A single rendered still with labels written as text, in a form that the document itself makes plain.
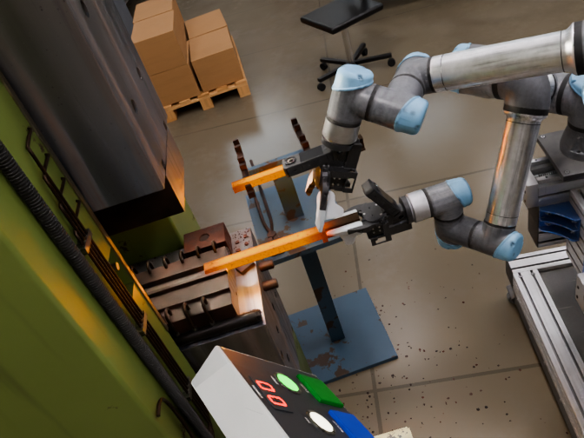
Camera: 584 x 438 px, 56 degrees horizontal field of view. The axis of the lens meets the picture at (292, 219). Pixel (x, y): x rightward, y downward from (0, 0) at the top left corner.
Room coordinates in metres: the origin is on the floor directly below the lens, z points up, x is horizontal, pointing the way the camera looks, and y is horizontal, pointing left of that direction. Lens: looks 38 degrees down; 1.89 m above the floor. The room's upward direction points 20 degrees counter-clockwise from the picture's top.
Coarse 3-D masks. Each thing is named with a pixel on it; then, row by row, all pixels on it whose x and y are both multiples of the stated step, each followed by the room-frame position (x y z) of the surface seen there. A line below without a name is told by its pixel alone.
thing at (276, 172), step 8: (360, 136) 1.39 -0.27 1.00; (272, 168) 1.40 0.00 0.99; (280, 168) 1.39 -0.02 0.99; (248, 176) 1.40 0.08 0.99; (256, 176) 1.39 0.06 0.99; (264, 176) 1.37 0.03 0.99; (272, 176) 1.37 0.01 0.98; (280, 176) 1.37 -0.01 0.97; (232, 184) 1.39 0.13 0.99; (240, 184) 1.38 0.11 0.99; (256, 184) 1.37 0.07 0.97
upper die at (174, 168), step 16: (176, 160) 1.06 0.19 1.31; (176, 176) 1.00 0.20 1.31; (160, 192) 0.93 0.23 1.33; (176, 192) 0.94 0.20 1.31; (112, 208) 0.93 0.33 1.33; (128, 208) 0.93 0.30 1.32; (144, 208) 0.93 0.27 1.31; (160, 208) 0.93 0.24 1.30; (176, 208) 0.93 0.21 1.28; (112, 224) 0.93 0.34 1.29; (128, 224) 0.93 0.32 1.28
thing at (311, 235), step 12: (348, 216) 1.04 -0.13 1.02; (312, 228) 1.05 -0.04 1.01; (324, 228) 1.03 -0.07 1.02; (276, 240) 1.05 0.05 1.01; (288, 240) 1.04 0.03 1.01; (300, 240) 1.02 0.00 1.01; (312, 240) 1.02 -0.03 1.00; (324, 240) 1.01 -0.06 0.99; (240, 252) 1.06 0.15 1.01; (252, 252) 1.04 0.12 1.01; (264, 252) 1.03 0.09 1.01; (276, 252) 1.03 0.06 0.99; (204, 264) 1.06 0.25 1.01; (216, 264) 1.04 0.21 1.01; (228, 264) 1.03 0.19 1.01; (240, 264) 1.03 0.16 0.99
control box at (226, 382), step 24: (216, 360) 0.60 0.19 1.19; (240, 360) 0.60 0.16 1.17; (264, 360) 0.64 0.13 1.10; (192, 384) 0.59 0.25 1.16; (216, 384) 0.56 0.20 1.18; (240, 384) 0.53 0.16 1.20; (216, 408) 0.53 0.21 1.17; (240, 408) 0.50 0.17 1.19; (264, 408) 0.48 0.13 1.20; (288, 408) 0.49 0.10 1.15; (312, 408) 0.53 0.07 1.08; (336, 408) 0.56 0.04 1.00; (240, 432) 0.47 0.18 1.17; (264, 432) 0.44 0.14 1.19; (288, 432) 0.43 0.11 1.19; (312, 432) 0.45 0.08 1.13; (336, 432) 0.48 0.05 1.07
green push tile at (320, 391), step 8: (296, 376) 0.63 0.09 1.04; (304, 376) 0.63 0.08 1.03; (304, 384) 0.60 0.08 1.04; (312, 384) 0.61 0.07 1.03; (320, 384) 0.62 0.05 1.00; (312, 392) 0.58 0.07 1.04; (320, 392) 0.59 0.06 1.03; (328, 392) 0.60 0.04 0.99; (320, 400) 0.56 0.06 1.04; (328, 400) 0.57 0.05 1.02; (336, 400) 0.58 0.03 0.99
